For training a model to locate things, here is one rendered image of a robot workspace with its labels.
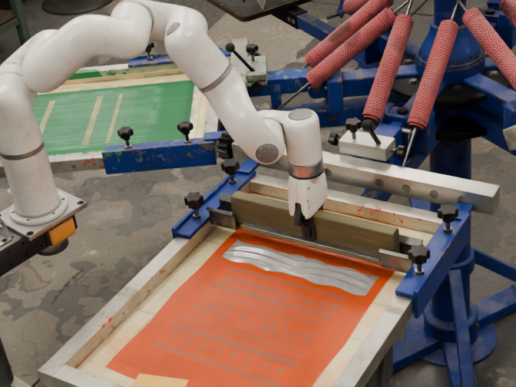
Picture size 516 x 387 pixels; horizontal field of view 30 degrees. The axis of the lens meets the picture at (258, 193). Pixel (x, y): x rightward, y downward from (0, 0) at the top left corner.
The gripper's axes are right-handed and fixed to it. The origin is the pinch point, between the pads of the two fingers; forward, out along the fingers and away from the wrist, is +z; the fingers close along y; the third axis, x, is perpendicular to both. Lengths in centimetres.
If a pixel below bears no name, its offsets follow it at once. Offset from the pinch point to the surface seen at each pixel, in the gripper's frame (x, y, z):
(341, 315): 15.7, 18.3, 6.1
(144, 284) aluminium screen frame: -25.9, 29.2, 2.2
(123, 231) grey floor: -149, -92, 101
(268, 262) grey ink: -7.1, 8.9, 5.6
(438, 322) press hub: -3, -78, 91
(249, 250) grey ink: -13.3, 6.6, 5.5
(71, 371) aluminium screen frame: -23, 57, 2
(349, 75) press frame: -25, -70, 0
